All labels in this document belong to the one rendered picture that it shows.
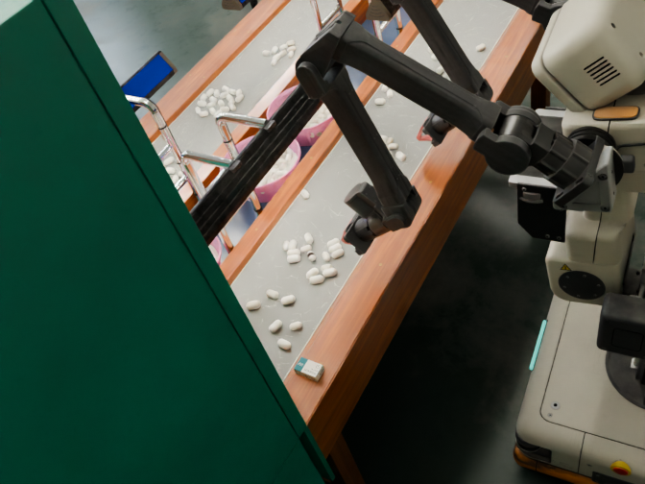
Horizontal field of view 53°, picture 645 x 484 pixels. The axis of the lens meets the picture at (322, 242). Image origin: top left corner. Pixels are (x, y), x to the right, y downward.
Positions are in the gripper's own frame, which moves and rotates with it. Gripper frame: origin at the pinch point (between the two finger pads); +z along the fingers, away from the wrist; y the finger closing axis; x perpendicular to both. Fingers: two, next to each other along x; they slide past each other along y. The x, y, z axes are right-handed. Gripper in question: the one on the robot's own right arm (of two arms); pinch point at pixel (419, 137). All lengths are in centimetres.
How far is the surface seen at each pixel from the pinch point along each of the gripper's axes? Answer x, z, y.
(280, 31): -51, 72, -57
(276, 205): -17.0, 27.1, 32.7
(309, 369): 6, -4, 77
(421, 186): 7.8, -1.3, 13.8
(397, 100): -6.8, 20.2, -24.1
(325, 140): -16.8, 27.5, 2.8
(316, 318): 4, 6, 62
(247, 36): -60, 78, -47
